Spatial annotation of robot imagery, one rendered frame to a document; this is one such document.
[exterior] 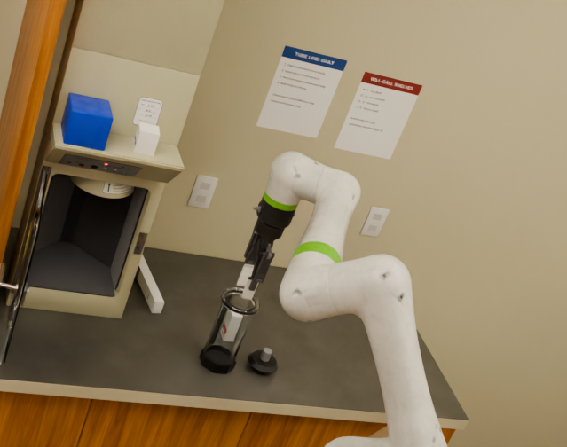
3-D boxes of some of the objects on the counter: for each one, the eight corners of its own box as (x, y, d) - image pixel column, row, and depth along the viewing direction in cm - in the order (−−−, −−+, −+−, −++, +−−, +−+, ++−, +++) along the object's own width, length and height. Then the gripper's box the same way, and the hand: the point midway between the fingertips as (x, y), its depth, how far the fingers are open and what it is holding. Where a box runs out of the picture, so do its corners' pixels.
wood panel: (-23, 221, 288) (87, -271, 224) (-13, 223, 289) (99, -267, 226) (-25, 323, 249) (108, -240, 185) (-13, 324, 250) (123, -235, 186)
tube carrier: (196, 345, 271) (218, 285, 261) (232, 348, 275) (255, 289, 265) (202, 370, 262) (226, 309, 252) (239, 373, 266) (263, 313, 256)
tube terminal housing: (3, 253, 279) (64, 8, 244) (112, 268, 291) (184, 37, 256) (5, 305, 259) (70, 46, 224) (122, 318, 271) (200, 75, 236)
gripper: (251, 199, 253) (224, 270, 263) (267, 237, 238) (238, 310, 249) (277, 204, 256) (248, 274, 266) (295, 241, 241) (264, 314, 252)
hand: (248, 282), depth 256 cm, fingers open, 5 cm apart
